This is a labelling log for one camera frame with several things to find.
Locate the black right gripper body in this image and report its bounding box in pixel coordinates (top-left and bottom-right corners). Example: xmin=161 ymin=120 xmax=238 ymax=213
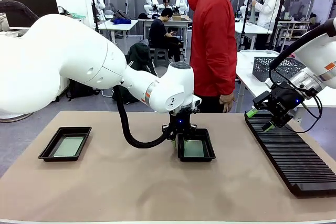
xmin=270 ymin=82 xmax=306 ymax=117

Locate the black slotted board rack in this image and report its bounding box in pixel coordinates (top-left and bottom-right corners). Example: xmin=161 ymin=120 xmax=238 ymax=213
xmin=244 ymin=111 xmax=336 ymax=198

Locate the low shelf rack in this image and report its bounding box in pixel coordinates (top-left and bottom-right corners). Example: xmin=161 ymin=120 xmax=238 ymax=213
xmin=278 ymin=19 xmax=310 ymax=41

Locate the seated person in black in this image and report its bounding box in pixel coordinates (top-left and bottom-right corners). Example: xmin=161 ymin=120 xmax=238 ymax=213
xmin=148 ymin=7 xmax=184 ymax=63

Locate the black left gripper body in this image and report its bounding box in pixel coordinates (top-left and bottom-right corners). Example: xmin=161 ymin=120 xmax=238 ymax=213
xmin=162 ymin=108 xmax=197 ymax=140

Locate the black computer monitor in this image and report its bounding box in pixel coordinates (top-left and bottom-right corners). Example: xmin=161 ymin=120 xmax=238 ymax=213
xmin=1 ymin=0 xmax=59 ymax=29

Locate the black ESD tray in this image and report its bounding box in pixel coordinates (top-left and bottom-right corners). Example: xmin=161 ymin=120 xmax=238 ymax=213
xmin=176 ymin=127 xmax=216 ymax=163
xmin=38 ymin=126 xmax=92 ymax=162

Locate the person in red jacket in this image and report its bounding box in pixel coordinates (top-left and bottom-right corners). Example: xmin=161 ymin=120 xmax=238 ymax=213
xmin=186 ymin=0 xmax=238 ymax=113

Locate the white background table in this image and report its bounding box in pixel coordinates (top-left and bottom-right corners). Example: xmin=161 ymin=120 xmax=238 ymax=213
xmin=236 ymin=22 xmax=274 ymax=50
xmin=98 ymin=19 xmax=139 ymax=51

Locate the white side table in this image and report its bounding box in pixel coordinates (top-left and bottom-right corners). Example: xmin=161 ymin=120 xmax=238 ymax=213
xmin=235 ymin=50 xmax=336 ymax=120

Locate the person's right hand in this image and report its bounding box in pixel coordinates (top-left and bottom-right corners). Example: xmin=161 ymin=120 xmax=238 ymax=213
xmin=219 ymin=92 xmax=237 ymax=113

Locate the black backpack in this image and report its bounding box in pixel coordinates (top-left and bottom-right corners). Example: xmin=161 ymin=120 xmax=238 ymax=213
xmin=67 ymin=78 xmax=101 ymax=102

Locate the dark green jacket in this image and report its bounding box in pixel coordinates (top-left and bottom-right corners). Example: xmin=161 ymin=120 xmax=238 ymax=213
xmin=111 ymin=42 xmax=159 ymax=105

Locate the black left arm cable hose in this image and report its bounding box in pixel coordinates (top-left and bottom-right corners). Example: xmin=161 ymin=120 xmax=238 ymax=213
xmin=0 ymin=0 xmax=173 ymax=149

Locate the person in white jacket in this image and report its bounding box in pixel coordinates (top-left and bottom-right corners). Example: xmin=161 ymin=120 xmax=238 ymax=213
xmin=250 ymin=0 xmax=287 ymax=50

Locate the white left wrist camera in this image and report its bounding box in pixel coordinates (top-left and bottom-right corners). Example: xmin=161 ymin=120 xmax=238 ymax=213
xmin=191 ymin=95 xmax=202 ymax=110

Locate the green circuit board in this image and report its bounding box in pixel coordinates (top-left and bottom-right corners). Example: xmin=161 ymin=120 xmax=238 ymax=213
xmin=183 ymin=140 xmax=204 ymax=158
xmin=54 ymin=136 xmax=84 ymax=157

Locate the grey plastic stool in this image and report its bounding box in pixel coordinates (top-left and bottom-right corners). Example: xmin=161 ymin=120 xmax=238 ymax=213
xmin=153 ymin=47 xmax=170 ymax=68

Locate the grey plastic basket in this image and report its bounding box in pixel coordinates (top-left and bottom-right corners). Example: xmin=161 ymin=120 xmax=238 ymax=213
xmin=252 ymin=56 xmax=307 ymax=83

